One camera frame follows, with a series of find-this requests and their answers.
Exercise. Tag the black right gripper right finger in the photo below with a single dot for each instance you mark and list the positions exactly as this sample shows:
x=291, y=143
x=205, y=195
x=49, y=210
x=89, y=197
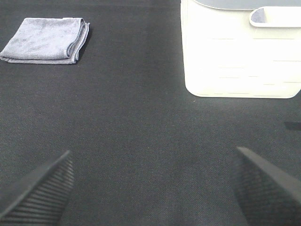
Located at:
x=267, y=195

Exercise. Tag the white plastic storage basket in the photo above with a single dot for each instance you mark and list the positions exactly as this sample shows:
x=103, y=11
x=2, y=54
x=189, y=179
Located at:
x=242, y=48

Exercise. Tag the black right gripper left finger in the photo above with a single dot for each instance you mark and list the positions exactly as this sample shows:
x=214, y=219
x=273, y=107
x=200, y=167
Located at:
x=40, y=197

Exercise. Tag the lavender grey towel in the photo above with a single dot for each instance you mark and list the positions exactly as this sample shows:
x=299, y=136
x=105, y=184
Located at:
x=47, y=41

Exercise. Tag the black fabric table mat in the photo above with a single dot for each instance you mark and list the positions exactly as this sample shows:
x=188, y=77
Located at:
x=146, y=151

